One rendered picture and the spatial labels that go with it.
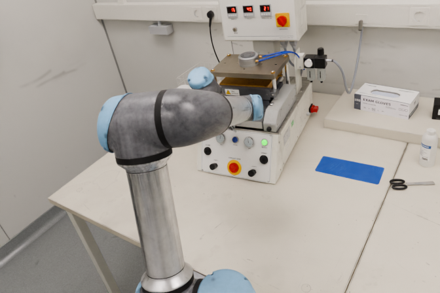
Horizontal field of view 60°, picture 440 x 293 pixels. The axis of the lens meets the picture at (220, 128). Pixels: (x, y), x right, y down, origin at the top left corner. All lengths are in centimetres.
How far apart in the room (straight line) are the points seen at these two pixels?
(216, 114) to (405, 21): 116
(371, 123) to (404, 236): 55
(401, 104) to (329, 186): 48
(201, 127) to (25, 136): 201
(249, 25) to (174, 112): 97
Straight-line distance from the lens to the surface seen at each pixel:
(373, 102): 173
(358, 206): 136
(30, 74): 259
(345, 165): 152
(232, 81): 152
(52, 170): 279
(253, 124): 141
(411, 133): 164
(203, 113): 71
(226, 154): 149
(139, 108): 73
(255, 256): 122
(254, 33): 161
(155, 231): 81
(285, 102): 146
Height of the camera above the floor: 170
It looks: 31 degrees down
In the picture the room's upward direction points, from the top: 11 degrees counter-clockwise
